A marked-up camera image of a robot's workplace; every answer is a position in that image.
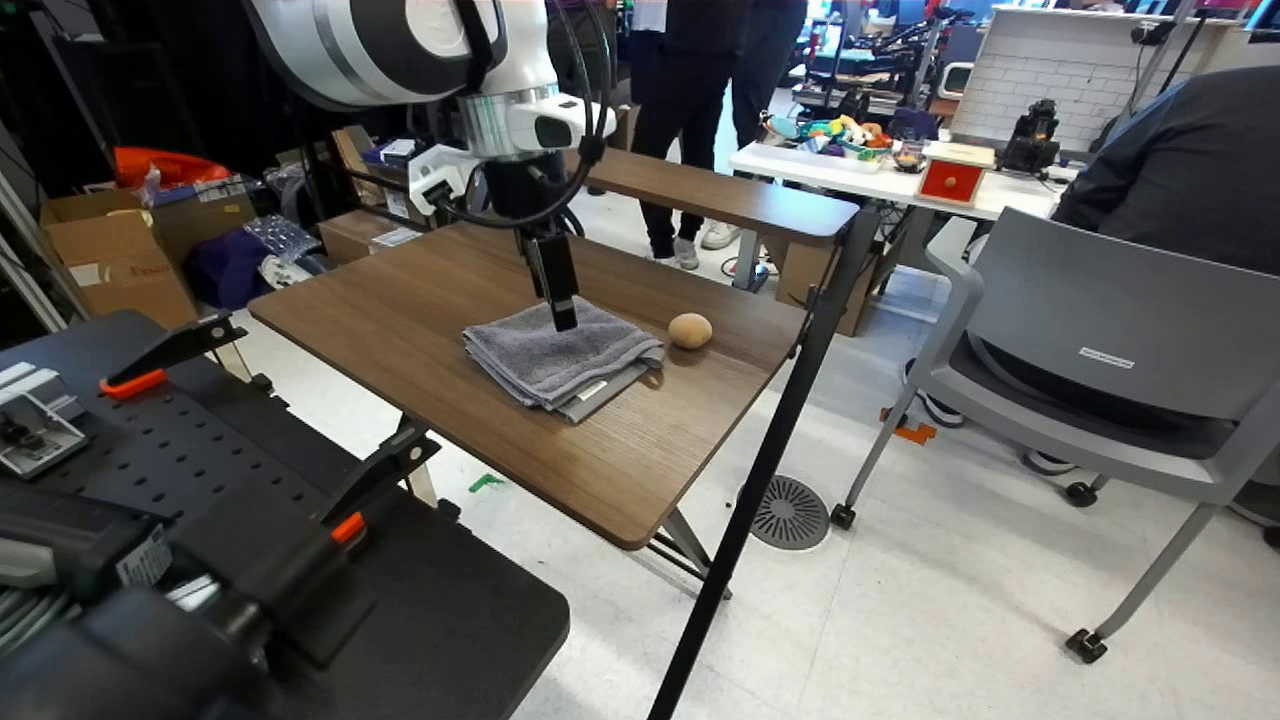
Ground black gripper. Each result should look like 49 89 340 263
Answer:
480 149 585 336

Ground grey cloth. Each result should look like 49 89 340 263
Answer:
460 292 668 428

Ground beige ball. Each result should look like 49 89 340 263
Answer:
664 309 716 358

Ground black robot base cover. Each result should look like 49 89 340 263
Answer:
0 472 292 720

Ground long wooden bench table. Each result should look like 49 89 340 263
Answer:
585 141 863 249

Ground small cardboard box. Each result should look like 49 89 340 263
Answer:
317 205 429 267

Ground standing person black clothes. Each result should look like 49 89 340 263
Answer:
617 0 742 278

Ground cardboard box under bench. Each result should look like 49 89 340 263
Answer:
775 237 887 342

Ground orange black bar clamp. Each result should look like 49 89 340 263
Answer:
94 309 251 408
211 421 444 654

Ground black metal table legs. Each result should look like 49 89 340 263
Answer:
642 500 738 600

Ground standing person dark trousers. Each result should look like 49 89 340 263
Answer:
727 0 811 152

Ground white table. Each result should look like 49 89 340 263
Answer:
727 137 1074 228

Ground pile of colourful toys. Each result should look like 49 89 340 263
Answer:
770 110 901 166

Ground round grey floor drain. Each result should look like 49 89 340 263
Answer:
746 472 836 555

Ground dark blue bag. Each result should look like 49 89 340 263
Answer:
180 224 275 315

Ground black perforated board table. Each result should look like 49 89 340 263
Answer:
0 309 575 720

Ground red box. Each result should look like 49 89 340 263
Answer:
918 152 994 208

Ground orange bag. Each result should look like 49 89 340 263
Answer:
107 141 238 193

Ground large cardboard box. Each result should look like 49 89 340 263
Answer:
37 183 259 331

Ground black device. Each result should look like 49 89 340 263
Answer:
1000 96 1064 176

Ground white panel board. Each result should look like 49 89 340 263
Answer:
945 3 1185 155

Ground printed photo card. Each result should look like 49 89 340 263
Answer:
0 388 94 486

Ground grey plastic chair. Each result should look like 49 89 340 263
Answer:
825 205 1280 670

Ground seated person grey shirt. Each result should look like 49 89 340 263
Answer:
1048 62 1280 281

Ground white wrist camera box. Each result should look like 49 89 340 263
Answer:
398 137 487 228

